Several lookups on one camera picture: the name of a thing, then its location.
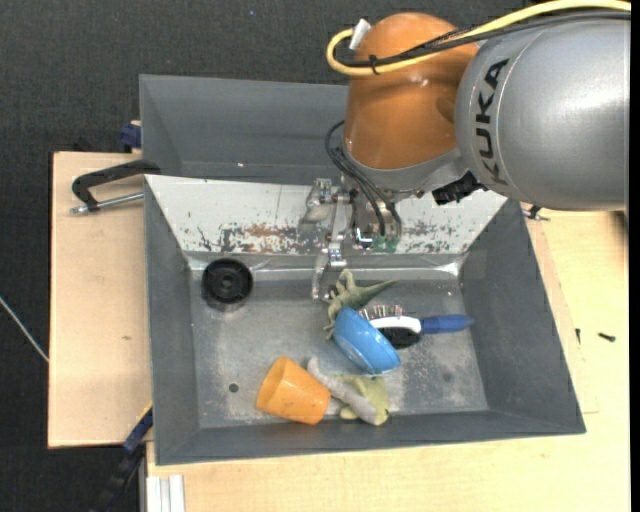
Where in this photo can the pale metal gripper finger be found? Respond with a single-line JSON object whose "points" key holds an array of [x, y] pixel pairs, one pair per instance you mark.
{"points": [[322, 192], [337, 256]]}

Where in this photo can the green toy dinosaur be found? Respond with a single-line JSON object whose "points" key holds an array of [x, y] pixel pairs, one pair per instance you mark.
{"points": [[350, 296]]}

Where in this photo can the blue bowl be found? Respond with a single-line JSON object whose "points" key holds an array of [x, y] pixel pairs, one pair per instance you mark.
{"points": [[362, 342]]}

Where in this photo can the blue and white brush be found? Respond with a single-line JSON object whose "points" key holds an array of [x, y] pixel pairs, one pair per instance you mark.
{"points": [[440, 323]]}

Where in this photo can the grey metal bin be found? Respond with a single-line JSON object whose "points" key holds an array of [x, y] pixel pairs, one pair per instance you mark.
{"points": [[235, 345]]}

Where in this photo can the grey plush tube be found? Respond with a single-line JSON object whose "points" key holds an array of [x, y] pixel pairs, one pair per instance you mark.
{"points": [[345, 392]]}

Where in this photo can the pale green cloth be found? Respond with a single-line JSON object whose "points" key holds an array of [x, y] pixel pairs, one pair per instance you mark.
{"points": [[377, 392]]}

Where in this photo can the orange cup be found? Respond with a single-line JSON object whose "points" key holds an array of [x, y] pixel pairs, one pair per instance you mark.
{"points": [[295, 392]]}

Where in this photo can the small black screw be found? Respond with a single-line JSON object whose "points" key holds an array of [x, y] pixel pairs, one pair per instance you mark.
{"points": [[608, 337]]}

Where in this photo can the black cylinder on white bracket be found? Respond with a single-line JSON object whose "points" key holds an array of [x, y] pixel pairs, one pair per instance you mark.
{"points": [[455, 191]]}

